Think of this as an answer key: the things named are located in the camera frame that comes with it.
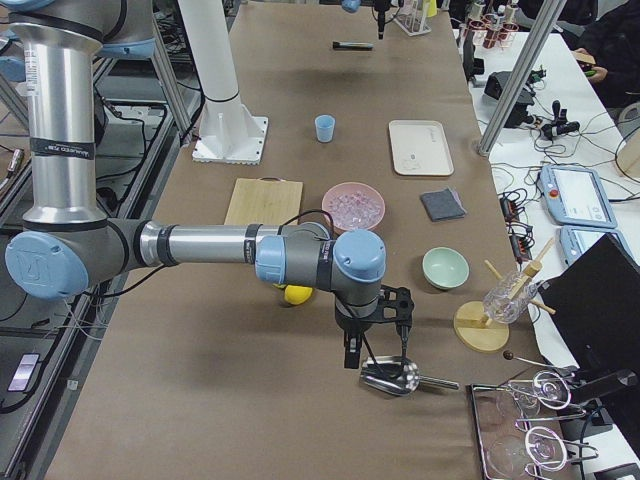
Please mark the white wire cup rack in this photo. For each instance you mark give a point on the white wire cup rack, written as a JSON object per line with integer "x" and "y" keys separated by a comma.
{"x": 412, "y": 17}

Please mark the grey folded cloth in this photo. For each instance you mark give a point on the grey folded cloth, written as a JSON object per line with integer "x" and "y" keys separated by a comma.
{"x": 442, "y": 205}

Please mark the black laptop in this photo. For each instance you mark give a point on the black laptop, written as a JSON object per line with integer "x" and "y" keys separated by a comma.
{"x": 596, "y": 303}

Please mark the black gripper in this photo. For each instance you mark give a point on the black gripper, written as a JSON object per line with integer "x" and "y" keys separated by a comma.
{"x": 380, "y": 20}
{"x": 348, "y": 321}

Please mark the clear glass on stand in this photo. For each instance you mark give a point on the clear glass on stand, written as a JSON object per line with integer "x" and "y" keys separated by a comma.
{"x": 509, "y": 298}

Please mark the blue plastic cup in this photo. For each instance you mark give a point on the blue plastic cup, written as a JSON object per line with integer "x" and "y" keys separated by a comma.
{"x": 324, "y": 128}

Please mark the steel ice scoop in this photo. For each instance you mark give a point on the steel ice scoop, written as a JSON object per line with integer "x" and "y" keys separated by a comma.
{"x": 397, "y": 376}

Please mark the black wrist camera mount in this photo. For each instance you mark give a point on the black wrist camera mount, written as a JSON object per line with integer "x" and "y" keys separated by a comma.
{"x": 395, "y": 305}

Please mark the wooden cutting board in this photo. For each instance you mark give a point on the wooden cutting board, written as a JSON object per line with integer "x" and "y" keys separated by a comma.
{"x": 269, "y": 202}

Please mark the mint green bowl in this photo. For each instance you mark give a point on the mint green bowl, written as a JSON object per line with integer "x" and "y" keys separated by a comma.
{"x": 445, "y": 268}

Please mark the seated person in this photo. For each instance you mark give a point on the seated person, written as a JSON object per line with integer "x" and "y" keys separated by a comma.
{"x": 613, "y": 42}

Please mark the wooden cup stand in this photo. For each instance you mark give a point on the wooden cup stand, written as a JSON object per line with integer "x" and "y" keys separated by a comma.
{"x": 476, "y": 330}

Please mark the steel muddler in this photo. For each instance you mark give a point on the steel muddler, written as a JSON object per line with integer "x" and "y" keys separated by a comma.
{"x": 352, "y": 46}

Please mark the aluminium frame post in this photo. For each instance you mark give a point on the aluminium frame post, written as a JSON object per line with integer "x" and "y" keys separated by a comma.
{"x": 542, "y": 26}

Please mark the blue teach pendant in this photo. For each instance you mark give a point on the blue teach pendant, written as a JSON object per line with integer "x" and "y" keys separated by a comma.
{"x": 576, "y": 240}
{"x": 575, "y": 196}

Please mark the pink ice bowl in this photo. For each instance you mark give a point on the pink ice bowl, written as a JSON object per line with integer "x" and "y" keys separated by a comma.
{"x": 353, "y": 205}

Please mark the cream rabbit tray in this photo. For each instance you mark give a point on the cream rabbit tray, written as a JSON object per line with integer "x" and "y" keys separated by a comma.
{"x": 420, "y": 148}

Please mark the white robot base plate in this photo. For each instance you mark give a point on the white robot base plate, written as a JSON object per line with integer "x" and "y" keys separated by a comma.
{"x": 229, "y": 133}

